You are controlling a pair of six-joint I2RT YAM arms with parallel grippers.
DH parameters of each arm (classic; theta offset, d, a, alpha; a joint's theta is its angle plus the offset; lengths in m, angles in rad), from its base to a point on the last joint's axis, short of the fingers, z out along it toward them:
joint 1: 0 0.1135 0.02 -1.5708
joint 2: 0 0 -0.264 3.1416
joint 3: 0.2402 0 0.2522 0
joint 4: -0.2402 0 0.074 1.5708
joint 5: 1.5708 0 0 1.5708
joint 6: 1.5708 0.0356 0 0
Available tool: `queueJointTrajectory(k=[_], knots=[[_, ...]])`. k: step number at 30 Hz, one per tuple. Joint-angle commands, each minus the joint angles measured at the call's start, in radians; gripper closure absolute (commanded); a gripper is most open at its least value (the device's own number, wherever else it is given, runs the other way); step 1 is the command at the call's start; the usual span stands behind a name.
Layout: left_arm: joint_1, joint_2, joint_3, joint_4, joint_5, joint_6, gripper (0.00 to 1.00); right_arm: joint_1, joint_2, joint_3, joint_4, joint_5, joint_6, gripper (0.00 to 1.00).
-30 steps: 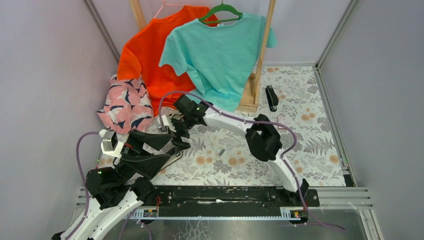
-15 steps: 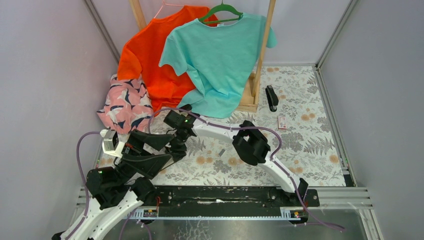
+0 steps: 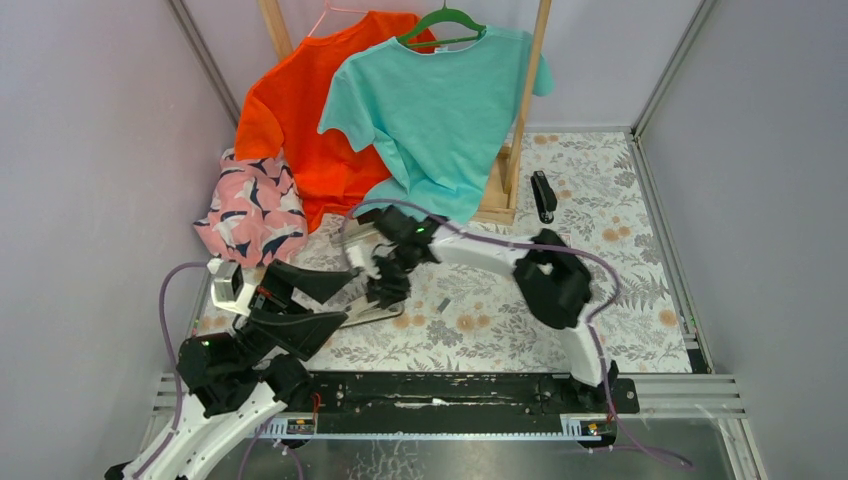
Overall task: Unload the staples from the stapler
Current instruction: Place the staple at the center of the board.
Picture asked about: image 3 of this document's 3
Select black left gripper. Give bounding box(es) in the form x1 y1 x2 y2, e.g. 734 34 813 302
236 261 357 372

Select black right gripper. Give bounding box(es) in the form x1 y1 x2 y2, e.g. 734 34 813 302
362 242 417 310

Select beige and black stapler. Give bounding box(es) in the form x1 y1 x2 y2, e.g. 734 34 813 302
340 297 404 329

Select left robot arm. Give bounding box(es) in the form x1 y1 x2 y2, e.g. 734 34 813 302
104 259 356 479

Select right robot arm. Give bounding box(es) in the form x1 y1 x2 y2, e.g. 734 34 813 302
345 206 617 412

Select beige stapler under shirts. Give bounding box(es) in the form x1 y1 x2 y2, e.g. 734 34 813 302
329 223 379 247

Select silver staple strip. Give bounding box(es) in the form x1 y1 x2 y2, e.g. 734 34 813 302
437 298 451 313

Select pink bird-pattern cloth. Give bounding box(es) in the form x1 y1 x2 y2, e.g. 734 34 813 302
193 148 308 268

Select orange t-shirt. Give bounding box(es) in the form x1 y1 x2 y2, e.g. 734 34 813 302
235 11 420 231

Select wooden rack base tray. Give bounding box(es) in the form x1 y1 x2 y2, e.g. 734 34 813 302
472 145 520 225

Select teal t-shirt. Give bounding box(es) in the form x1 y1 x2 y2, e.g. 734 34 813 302
317 26 533 223

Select green clothes hanger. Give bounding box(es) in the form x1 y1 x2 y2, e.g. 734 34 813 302
396 1 488 51

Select pink clothes hanger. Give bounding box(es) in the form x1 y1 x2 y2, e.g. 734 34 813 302
307 1 368 38

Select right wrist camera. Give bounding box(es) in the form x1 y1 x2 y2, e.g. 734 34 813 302
344 243 380 279

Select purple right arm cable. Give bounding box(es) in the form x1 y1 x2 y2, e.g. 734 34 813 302
341 198 697 473

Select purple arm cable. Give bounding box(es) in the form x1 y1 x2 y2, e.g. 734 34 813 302
341 198 697 473
129 260 213 480

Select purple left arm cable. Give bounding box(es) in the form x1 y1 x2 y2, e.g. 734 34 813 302
129 260 213 480

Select wooden rack left post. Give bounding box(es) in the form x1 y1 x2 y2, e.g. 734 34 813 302
257 0 294 61

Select wooden rack post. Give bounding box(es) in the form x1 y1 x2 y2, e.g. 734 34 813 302
257 0 294 61
502 0 552 195

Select wooden rack right post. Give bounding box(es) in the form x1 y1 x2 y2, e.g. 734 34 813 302
502 0 552 195

